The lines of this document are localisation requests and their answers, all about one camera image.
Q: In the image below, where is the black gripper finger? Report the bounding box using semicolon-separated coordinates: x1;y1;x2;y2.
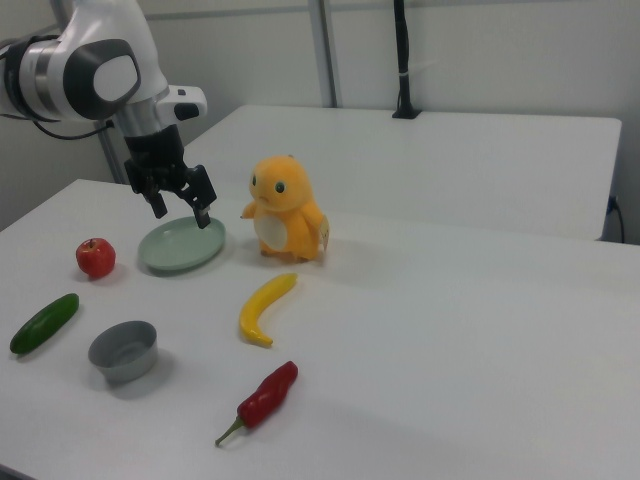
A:
179;163;219;230
130;172;169;220

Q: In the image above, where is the green cucumber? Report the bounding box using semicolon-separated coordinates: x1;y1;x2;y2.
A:
9;293;81;356

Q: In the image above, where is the orange plush toy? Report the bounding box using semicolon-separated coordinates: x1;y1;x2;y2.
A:
239;154;332;262

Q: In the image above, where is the red apple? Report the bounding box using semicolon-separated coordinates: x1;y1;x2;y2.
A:
75;238;117;279

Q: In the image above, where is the pale green plate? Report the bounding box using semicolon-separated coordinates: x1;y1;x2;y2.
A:
137;215;227;275

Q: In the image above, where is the yellow banana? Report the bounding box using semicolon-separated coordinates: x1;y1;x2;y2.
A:
238;272;299;348

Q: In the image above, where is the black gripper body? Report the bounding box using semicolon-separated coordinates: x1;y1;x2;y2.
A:
122;124;194;195

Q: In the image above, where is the black wall power cable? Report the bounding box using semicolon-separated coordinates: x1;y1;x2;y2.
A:
606;193;627;242

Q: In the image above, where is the grey aluminium partition post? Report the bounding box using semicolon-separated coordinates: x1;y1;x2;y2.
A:
312;0;346;109

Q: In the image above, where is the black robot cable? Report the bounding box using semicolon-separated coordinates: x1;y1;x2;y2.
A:
0;112;110;142

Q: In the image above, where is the grey bowl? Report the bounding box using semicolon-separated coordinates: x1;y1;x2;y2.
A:
87;320;160;385

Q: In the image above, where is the red chili pepper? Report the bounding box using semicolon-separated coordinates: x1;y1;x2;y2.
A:
214;360;300;448

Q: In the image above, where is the black stand pole with base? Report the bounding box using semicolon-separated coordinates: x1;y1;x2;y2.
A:
391;0;424;120

